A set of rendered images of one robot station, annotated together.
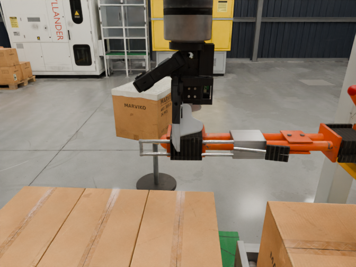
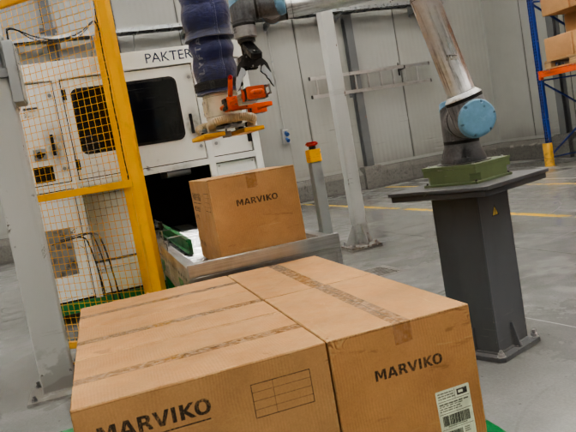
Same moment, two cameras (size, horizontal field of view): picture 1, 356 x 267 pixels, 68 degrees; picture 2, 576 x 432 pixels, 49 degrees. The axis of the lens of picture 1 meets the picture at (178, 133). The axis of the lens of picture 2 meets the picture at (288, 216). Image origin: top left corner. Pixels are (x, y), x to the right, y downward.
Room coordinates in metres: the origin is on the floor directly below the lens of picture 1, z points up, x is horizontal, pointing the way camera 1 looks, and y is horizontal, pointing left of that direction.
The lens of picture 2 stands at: (1.33, 2.41, 1.01)
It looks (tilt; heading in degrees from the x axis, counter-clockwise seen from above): 6 degrees down; 251
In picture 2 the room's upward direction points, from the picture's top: 10 degrees counter-clockwise
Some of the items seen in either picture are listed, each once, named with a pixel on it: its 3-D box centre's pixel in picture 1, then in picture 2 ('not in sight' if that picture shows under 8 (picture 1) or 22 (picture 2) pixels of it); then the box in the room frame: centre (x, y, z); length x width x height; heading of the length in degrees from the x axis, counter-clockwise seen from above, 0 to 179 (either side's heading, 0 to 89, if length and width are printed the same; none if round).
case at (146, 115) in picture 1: (153, 106); not in sight; (2.20, 0.21, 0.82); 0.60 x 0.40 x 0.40; 156
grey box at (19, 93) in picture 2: not in sight; (15, 74); (1.41, -1.05, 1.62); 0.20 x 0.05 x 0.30; 87
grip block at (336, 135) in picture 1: (345, 142); (234, 103); (0.52, -0.37, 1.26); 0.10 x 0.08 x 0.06; 178
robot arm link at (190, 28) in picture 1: (187, 29); (244, 33); (0.53, -0.02, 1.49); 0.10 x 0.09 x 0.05; 177
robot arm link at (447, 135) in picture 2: not in sight; (459, 118); (-0.32, 0.08, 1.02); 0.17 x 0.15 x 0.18; 71
